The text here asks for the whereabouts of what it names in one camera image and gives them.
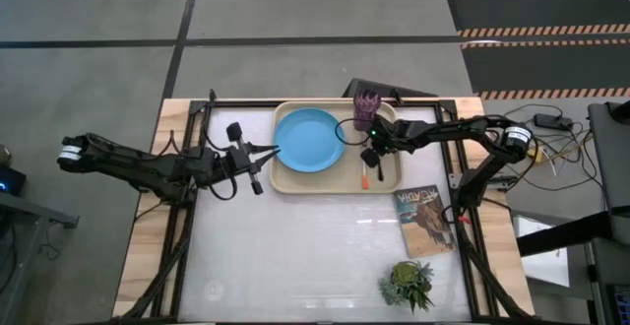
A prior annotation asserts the green succulent plant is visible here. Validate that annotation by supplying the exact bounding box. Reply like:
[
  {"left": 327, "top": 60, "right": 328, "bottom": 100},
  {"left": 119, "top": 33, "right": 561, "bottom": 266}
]
[{"left": 377, "top": 259, "right": 437, "bottom": 315}]

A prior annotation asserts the black flat panel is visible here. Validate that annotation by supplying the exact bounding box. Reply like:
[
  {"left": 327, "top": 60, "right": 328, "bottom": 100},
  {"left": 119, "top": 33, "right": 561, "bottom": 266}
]
[{"left": 343, "top": 77, "right": 438, "bottom": 100}]

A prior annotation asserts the black power adapter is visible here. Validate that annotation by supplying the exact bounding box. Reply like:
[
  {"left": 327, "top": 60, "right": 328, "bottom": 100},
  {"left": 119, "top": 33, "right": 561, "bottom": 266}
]
[{"left": 534, "top": 112, "right": 574, "bottom": 130}]

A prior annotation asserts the black hazard-striped floor mat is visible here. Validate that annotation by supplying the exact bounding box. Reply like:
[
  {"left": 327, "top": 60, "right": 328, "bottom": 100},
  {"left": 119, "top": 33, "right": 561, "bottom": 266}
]
[
  {"left": 460, "top": 38, "right": 630, "bottom": 101},
  {"left": 445, "top": 0, "right": 630, "bottom": 39}
]

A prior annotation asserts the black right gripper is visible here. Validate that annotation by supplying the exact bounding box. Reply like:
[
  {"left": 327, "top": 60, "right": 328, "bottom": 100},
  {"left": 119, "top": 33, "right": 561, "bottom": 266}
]
[{"left": 358, "top": 115, "right": 410, "bottom": 183}]

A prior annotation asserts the white paper sheet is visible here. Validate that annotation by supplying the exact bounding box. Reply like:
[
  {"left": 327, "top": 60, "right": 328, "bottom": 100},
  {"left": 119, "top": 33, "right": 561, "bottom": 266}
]
[{"left": 514, "top": 216, "right": 571, "bottom": 289}]

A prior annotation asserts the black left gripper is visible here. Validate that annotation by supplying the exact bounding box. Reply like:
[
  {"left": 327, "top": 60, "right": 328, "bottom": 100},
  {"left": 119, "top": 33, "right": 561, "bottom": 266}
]
[{"left": 196, "top": 120, "right": 283, "bottom": 197}]

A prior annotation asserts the cream plastic tray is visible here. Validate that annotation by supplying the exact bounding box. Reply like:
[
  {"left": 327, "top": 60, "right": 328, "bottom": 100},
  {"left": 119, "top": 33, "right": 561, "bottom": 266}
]
[{"left": 269, "top": 99, "right": 405, "bottom": 196}]

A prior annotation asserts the black beam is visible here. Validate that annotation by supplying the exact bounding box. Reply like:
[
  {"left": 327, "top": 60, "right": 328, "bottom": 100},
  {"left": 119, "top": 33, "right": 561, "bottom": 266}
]
[{"left": 515, "top": 210, "right": 616, "bottom": 258}]

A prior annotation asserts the blue plastic plate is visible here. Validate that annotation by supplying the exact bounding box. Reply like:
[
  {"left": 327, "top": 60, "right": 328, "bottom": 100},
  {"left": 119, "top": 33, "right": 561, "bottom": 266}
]
[{"left": 272, "top": 106, "right": 347, "bottom": 174}]

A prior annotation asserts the black aluminium table frame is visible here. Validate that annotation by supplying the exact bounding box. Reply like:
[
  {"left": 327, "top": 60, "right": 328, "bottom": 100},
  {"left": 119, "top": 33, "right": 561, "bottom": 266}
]
[{"left": 117, "top": 88, "right": 533, "bottom": 325}]

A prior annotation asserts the dark grey desk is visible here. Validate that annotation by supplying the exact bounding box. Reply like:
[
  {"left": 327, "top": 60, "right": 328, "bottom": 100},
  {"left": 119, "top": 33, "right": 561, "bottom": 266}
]
[{"left": 0, "top": 191, "right": 80, "bottom": 325}]

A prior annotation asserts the Acadia picture book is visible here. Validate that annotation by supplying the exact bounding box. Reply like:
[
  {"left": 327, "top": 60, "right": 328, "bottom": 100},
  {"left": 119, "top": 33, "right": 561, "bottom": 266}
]
[{"left": 392, "top": 183, "right": 458, "bottom": 260}]

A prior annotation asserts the purple faceted plastic cup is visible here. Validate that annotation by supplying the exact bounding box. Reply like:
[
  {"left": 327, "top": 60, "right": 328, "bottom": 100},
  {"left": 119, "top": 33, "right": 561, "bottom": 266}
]
[{"left": 351, "top": 89, "right": 383, "bottom": 133}]

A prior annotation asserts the black device with blue light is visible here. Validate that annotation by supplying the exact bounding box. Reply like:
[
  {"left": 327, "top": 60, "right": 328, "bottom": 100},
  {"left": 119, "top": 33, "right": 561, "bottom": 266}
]
[{"left": 0, "top": 165, "right": 28, "bottom": 197}]

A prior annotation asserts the grey equipment cart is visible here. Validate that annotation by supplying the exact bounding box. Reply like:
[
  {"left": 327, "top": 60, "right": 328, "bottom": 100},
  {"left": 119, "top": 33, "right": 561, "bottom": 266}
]
[{"left": 587, "top": 98, "right": 630, "bottom": 247}]

